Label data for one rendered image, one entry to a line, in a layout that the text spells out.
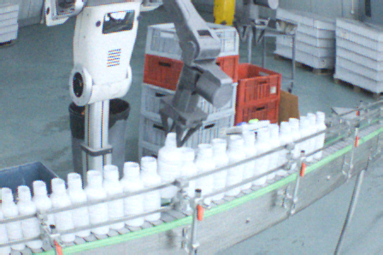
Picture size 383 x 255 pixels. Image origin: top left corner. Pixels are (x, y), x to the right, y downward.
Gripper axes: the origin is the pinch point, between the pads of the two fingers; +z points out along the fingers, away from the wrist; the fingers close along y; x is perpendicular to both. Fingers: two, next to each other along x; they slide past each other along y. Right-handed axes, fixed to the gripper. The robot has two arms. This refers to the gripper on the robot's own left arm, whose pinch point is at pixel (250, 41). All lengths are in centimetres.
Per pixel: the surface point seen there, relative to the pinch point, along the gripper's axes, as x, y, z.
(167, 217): 47, -18, 40
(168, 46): -120, 174, 43
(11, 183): 72, 43, 52
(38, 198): 88, -17, 27
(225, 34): -163, 163, 34
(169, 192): 46, -18, 32
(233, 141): 23.2, -16.6, 23.7
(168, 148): 47, -18, 21
